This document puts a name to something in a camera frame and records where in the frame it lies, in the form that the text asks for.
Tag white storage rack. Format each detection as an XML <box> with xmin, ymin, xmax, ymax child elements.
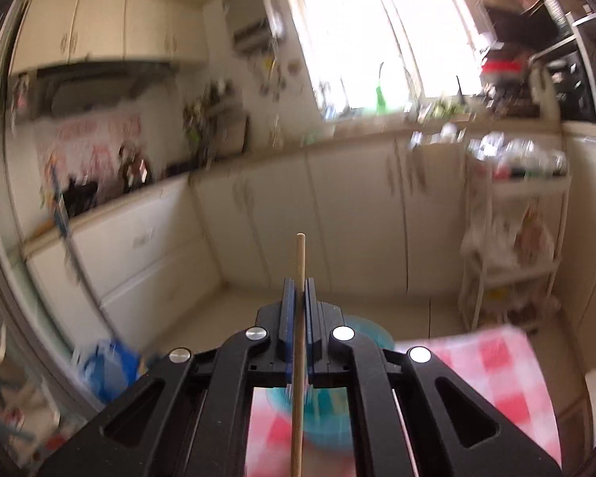
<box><xmin>458</xmin><ymin>133</ymin><xmax>573</xmax><ymax>335</ymax></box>

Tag pink wall sticker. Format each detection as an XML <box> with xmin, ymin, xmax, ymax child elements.
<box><xmin>34</xmin><ymin>113</ymin><xmax>146</xmax><ymax>200</ymax></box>

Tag red white checkered tablecloth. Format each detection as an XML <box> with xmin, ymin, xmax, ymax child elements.
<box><xmin>246</xmin><ymin>324</ymin><xmax>563</xmax><ymax>477</ymax></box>

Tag teal perforated plastic bucket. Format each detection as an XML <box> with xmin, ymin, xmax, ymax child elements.
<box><xmin>265</xmin><ymin>315</ymin><xmax>396</xmax><ymax>454</ymax></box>

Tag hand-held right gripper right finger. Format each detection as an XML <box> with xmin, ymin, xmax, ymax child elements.
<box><xmin>305</xmin><ymin>278</ymin><xmax>562</xmax><ymax>477</ymax></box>

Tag blue plastic bag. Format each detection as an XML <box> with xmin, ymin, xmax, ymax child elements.
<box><xmin>78</xmin><ymin>339</ymin><xmax>153</xmax><ymax>404</ymax></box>

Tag cream lower kitchen cabinets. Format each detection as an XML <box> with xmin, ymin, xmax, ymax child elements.
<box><xmin>22</xmin><ymin>126</ymin><xmax>596</xmax><ymax>341</ymax></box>

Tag single wooden chopstick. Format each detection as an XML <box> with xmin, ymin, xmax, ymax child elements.
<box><xmin>290</xmin><ymin>233</ymin><xmax>308</xmax><ymax>477</ymax></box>

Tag cream kitchen cabinets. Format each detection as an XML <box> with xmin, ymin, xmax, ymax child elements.
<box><xmin>22</xmin><ymin>126</ymin><xmax>596</xmax><ymax>341</ymax></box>
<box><xmin>10</xmin><ymin>0</ymin><xmax>210</xmax><ymax>74</ymax></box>

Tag range hood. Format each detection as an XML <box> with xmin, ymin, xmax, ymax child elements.
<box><xmin>9</xmin><ymin>58</ymin><xmax>180</xmax><ymax>121</ymax></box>

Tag cream upper kitchen cabinets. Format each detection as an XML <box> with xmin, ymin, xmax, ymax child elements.
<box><xmin>10</xmin><ymin>0</ymin><xmax>210</xmax><ymax>74</ymax></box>

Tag kitchen window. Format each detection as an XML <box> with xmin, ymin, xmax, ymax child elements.
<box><xmin>288</xmin><ymin>0</ymin><xmax>484</xmax><ymax>116</ymax></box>

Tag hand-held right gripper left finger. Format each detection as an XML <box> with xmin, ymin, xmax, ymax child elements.
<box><xmin>37</xmin><ymin>278</ymin><xmax>299</xmax><ymax>477</ymax></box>

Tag wall water heater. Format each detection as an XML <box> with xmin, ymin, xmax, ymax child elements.
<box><xmin>224</xmin><ymin>0</ymin><xmax>282</xmax><ymax>54</ymax></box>

